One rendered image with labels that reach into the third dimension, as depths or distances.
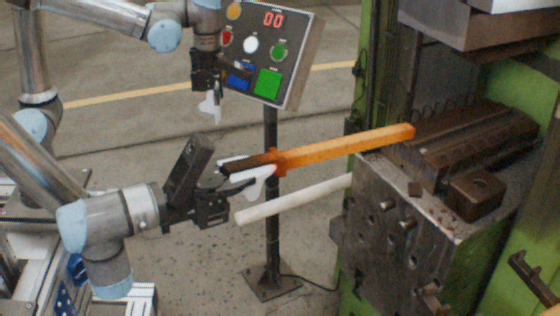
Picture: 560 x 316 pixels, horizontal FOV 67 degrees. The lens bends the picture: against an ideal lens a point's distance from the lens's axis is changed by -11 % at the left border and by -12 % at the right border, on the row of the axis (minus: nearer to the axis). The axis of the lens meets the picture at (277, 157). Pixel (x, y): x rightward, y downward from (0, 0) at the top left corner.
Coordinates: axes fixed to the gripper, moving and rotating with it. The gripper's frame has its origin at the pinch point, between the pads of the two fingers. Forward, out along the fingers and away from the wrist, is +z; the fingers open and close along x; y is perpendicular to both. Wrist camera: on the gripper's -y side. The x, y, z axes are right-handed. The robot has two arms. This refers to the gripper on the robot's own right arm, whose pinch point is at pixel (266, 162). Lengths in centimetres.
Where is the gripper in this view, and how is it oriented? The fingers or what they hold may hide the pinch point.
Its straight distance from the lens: 80.3
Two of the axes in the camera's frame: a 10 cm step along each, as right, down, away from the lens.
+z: 8.8, -2.4, 4.1
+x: 4.8, 5.0, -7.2
